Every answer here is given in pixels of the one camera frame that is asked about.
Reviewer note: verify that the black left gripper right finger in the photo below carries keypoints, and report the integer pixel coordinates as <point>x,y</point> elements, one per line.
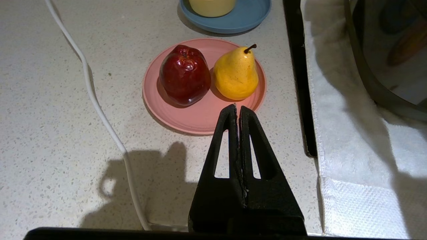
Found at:
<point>273,206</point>

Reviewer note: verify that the yellow bowl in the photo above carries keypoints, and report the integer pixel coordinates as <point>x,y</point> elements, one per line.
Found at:
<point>211,8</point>

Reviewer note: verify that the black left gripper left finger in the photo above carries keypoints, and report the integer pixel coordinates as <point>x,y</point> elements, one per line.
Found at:
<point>217,206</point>

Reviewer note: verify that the pink plate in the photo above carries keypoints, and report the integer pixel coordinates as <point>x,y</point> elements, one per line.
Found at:
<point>196,116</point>

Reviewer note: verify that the blue plate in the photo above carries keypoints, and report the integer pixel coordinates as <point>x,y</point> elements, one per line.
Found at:
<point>250,16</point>

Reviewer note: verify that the white towel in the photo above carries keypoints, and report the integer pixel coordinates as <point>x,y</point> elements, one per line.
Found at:
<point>360,166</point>

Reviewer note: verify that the red apple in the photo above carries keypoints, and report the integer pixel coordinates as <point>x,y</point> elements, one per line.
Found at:
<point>185,75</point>

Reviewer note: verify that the yellow pear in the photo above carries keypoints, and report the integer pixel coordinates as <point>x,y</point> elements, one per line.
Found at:
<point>236,75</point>

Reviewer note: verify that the black rice cooker base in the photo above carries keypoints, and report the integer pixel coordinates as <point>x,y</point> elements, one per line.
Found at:
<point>377,90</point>

